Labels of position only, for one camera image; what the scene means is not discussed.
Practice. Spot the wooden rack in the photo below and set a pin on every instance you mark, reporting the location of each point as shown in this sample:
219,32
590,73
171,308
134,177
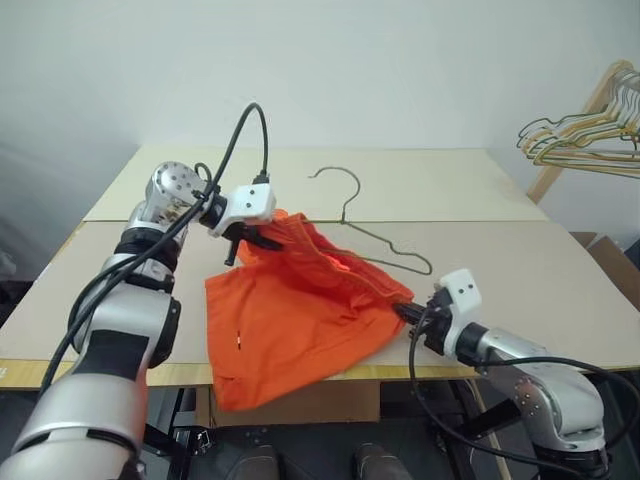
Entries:
550,172

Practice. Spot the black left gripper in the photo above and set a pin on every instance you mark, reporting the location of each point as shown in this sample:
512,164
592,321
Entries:
242,232

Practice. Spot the bundle of hangers on rack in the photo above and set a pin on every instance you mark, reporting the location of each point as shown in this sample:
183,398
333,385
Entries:
622,92

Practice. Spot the yellow hanger on rack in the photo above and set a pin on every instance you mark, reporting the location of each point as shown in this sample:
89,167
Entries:
575,142

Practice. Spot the brown cardboard box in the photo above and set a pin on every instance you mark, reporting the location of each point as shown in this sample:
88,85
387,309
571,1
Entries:
607,250

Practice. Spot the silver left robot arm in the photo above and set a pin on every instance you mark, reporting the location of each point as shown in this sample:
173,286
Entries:
115,330

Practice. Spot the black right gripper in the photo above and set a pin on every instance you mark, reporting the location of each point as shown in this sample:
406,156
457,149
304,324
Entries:
432,322

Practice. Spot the orange cloth garment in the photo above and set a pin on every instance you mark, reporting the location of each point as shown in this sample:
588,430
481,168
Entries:
300,325

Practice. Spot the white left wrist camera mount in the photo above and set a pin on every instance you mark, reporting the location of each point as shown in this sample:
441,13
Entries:
252,200

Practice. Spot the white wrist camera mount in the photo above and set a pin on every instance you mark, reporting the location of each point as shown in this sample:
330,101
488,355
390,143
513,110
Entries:
252,200
464,292

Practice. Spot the dark rounded shape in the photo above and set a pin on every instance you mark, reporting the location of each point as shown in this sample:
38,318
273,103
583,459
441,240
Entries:
255,462
376,462

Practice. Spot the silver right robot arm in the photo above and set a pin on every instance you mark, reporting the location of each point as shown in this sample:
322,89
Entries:
555,395

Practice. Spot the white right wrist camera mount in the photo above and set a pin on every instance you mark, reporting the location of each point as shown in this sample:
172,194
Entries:
464,292

